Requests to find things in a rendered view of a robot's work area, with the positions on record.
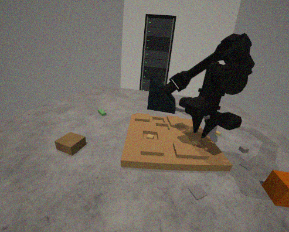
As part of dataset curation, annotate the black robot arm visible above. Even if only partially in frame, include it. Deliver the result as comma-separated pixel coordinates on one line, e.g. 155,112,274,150
162,33,255,118

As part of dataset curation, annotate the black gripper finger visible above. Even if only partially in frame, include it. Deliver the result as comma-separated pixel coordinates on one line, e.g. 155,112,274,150
202,119,217,138
192,115,204,133

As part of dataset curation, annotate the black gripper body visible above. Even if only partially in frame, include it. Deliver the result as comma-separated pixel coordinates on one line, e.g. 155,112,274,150
179,85,242,130

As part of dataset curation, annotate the orange cube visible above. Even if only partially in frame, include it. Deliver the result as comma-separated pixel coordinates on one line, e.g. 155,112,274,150
262,170,289,207

